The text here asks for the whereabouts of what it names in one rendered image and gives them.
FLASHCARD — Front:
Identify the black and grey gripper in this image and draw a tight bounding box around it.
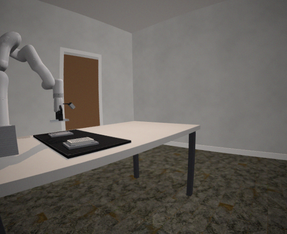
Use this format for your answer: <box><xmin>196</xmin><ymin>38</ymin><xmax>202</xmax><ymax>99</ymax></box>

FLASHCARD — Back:
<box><xmin>54</xmin><ymin>97</ymin><xmax>63</xmax><ymax>121</ymax></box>

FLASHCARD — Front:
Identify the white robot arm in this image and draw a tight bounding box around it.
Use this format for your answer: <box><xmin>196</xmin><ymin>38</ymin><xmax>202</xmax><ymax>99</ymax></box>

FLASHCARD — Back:
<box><xmin>0</xmin><ymin>32</ymin><xmax>63</xmax><ymax>127</ymax></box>

